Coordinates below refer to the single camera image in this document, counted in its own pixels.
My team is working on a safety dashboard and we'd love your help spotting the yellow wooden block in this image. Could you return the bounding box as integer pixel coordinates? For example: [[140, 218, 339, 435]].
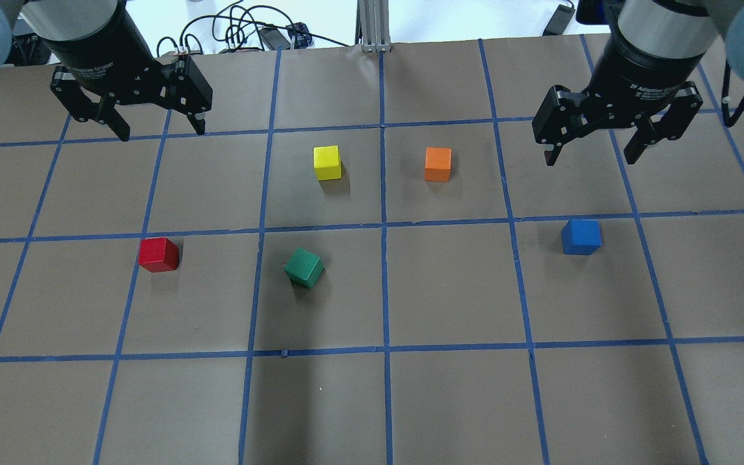
[[313, 145, 342, 181]]

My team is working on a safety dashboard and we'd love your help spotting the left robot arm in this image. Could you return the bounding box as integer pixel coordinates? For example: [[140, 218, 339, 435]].
[[0, 1, 213, 141]]

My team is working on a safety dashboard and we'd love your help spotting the green wooden block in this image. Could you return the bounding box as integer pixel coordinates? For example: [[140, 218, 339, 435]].
[[283, 247, 325, 289]]

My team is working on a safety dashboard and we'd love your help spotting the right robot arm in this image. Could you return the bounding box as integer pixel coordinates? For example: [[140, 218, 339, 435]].
[[532, 1, 744, 167]]

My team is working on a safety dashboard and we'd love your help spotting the black cable bundle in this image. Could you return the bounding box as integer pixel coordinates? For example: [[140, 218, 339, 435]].
[[156, 2, 350, 57]]

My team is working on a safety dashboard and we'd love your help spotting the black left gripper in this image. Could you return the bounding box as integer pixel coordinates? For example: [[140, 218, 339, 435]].
[[43, 6, 214, 141]]

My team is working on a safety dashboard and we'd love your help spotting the aluminium frame post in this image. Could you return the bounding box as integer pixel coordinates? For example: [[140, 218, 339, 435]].
[[355, 1, 392, 53]]

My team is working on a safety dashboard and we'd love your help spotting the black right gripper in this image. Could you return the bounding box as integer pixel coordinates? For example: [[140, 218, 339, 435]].
[[532, 36, 703, 167]]

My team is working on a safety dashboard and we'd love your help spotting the black power adapter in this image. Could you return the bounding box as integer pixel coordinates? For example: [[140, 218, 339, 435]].
[[541, 2, 575, 36]]

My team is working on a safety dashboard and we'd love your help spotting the orange wooden block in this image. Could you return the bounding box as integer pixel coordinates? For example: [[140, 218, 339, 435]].
[[423, 147, 453, 182]]

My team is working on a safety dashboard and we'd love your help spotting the red wooden block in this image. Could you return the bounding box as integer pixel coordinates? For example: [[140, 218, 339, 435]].
[[137, 236, 180, 273]]

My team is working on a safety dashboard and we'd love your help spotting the blue wooden block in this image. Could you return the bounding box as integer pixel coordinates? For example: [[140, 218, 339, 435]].
[[561, 220, 603, 256]]

